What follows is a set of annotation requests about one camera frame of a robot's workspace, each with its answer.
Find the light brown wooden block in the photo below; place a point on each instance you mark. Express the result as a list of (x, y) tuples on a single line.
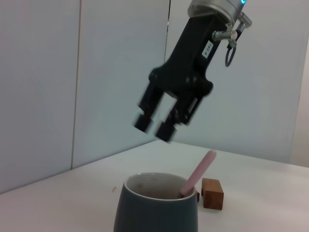
[(212, 195)]

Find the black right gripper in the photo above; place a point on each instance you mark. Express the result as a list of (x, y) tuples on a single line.
[(188, 65)]

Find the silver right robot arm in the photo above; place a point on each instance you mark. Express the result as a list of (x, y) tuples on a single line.
[(212, 7)]

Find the right gripper silver plug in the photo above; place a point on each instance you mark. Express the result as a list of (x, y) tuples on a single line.
[(223, 35)]

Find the dark brown wooden block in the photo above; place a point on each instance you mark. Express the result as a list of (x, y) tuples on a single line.
[(198, 197)]

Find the grey ceramic cup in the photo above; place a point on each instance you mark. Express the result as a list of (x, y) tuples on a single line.
[(154, 212)]

